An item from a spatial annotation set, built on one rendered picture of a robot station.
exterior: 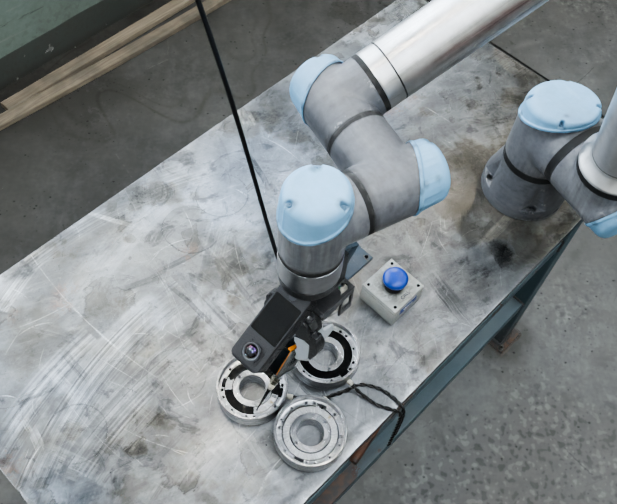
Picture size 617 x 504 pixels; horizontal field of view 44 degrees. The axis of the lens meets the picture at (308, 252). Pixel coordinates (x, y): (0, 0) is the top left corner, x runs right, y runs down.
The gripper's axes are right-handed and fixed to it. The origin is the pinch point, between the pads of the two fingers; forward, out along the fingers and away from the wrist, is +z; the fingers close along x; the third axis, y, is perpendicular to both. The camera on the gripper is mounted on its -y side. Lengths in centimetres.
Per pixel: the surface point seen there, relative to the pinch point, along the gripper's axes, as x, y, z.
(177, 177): 41.5, 13.7, 13.2
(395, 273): -0.6, 22.7, 5.7
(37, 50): 159, 46, 87
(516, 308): -11, 71, 69
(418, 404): -10, 34, 69
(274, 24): 120, 117, 94
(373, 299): -0.1, 19.0, 10.1
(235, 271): 20.2, 7.9, 13.1
